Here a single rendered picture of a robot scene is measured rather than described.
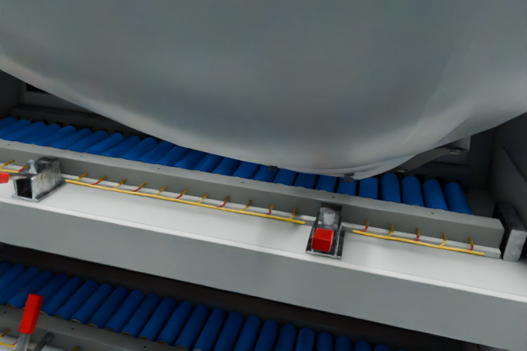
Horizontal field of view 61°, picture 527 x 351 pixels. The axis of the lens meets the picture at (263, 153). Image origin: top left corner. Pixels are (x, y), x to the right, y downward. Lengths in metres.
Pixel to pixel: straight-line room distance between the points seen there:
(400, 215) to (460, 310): 0.08
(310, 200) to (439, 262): 0.11
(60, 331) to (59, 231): 0.14
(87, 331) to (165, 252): 0.17
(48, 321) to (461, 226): 0.42
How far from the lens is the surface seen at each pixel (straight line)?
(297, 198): 0.39
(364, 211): 0.39
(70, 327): 0.54
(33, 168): 0.45
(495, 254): 0.41
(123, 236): 0.40
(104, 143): 0.52
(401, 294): 0.36
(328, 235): 0.30
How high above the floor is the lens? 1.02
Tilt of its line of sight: 3 degrees down
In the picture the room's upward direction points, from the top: 8 degrees clockwise
